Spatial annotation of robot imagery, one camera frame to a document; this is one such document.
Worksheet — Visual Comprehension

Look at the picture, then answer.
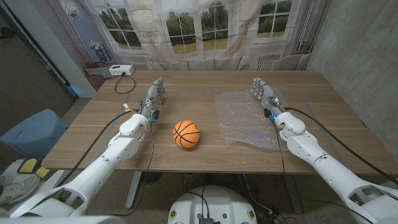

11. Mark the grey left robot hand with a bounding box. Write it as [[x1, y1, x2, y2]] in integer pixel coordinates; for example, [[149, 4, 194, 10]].
[[140, 77, 167, 123]]

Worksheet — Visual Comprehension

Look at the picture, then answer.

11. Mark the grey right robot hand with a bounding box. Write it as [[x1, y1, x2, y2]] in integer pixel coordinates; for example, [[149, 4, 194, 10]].
[[250, 77, 285, 123]]

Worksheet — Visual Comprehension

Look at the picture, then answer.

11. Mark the clear bubble wrap sheet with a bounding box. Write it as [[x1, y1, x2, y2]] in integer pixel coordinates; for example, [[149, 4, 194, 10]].
[[214, 89, 289, 151]]

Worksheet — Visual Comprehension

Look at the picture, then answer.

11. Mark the orange mini basketball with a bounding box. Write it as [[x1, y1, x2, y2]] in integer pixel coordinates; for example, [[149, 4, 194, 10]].
[[172, 119, 201, 149]]

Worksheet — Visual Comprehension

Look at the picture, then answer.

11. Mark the white power strip box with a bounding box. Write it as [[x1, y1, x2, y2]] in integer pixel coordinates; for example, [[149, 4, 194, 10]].
[[109, 64, 135, 77]]

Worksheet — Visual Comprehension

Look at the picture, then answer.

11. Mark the printed window backdrop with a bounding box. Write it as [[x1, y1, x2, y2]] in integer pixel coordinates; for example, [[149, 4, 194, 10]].
[[57, 0, 330, 72]]

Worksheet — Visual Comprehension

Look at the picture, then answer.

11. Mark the white table leg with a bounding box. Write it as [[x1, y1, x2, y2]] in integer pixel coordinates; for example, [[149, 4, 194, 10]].
[[125, 171, 142, 209]]

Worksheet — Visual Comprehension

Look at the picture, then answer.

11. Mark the grey table leg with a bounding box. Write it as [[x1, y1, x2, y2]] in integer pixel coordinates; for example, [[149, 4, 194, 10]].
[[282, 174, 304, 214]]

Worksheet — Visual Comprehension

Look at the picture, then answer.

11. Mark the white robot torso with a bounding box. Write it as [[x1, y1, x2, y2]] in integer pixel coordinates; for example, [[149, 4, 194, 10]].
[[167, 185, 258, 224]]

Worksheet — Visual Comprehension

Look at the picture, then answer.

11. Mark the yellow black foot pedal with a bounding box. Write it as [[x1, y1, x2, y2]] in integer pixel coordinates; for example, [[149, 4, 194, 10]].
[[17, 157, 39, 174], [34, 166, 51, 180]]

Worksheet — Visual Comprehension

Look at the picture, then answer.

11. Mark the white floor board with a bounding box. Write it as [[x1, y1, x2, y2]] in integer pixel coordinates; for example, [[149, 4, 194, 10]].
[[0, 158, 65, 215]]

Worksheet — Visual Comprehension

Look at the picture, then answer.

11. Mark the black power strip cable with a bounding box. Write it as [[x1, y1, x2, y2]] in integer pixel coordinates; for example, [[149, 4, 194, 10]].
[[113, 74, 137, 95]]

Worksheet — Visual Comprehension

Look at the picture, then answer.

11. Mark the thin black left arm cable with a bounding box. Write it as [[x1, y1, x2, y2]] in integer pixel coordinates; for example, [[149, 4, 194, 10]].
[[105, 122, 155, 217]]

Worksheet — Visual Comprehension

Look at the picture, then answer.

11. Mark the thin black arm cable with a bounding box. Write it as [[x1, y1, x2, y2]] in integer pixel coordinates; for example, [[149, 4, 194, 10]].
[[273, 122, 286, 175], [105, 122, 155, 217]]

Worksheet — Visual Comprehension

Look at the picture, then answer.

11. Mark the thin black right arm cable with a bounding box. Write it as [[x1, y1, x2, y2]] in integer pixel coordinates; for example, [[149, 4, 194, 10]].
[[273, 122, 286, 175]]

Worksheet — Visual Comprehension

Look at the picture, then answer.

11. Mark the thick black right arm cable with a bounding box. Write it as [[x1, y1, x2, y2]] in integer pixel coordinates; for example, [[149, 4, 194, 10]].
[[284, 107, 398, 185]]

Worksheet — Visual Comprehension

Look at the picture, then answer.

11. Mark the black floor cable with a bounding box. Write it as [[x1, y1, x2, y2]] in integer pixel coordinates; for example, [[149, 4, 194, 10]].
[[242, 174, 282, 224]]

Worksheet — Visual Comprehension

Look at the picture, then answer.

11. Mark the black torso cable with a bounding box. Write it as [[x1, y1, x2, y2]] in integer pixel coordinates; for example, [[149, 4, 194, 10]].
[[185, 185, 210, 219]]

